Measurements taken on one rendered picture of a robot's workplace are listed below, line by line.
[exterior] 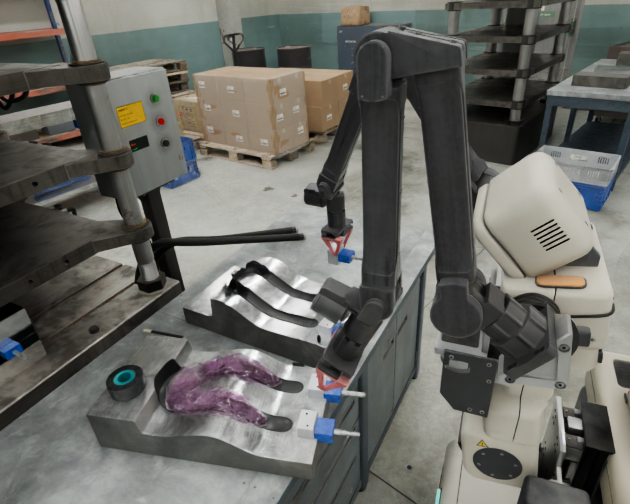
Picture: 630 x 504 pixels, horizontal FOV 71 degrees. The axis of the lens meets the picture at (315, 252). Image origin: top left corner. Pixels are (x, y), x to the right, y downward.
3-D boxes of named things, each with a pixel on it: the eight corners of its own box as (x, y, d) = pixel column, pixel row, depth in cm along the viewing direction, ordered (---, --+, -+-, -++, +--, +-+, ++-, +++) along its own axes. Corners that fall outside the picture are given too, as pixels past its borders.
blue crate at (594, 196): (611, 195, 382) (618, 171, 370) (598, 213, 355) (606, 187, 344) (536, 181, 417) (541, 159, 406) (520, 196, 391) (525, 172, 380)
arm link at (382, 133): (396, 40, 51) (413, 31, 60) (348, 41, 53) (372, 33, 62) (389, 330, 73) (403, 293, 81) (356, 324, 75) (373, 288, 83)
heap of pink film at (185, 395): (284, 373, 110) (281, 350, 107) (263, 434, 96) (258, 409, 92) (188, 363, 116) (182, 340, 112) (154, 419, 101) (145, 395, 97)
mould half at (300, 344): (366, 316, 137) (366, 280, 130) (327, 373, 118) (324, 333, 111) (237, 279, 159) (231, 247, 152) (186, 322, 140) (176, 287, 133)
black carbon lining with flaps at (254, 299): (339, 304, 132) (338, 277, 127) (312, 337, 120) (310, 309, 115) (244, 278, 147) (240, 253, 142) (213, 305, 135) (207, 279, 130)
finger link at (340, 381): (302, 389, 87) (319, 361, 82) (315, 363, 93) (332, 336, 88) (332, 407, 87) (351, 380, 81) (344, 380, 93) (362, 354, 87)
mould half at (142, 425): (334, 385, 114) (332, 353, 108) (313, 480, 92) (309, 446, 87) (157, 365, 124) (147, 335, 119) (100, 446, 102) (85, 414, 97)
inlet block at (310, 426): (361, 433, 98) (361, 416, 95) (358, 453, 94) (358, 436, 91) (303, 425, 101) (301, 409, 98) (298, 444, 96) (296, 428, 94)
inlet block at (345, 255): (371, 263, 142) (371, 249, 140) (365, 271, 139) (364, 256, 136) (335, 256, 148) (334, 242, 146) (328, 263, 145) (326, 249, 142)
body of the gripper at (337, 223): (320, 235, 137) (318, 213, 133) (335, 221, 145) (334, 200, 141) (339, 238, 134) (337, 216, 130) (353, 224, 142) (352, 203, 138)
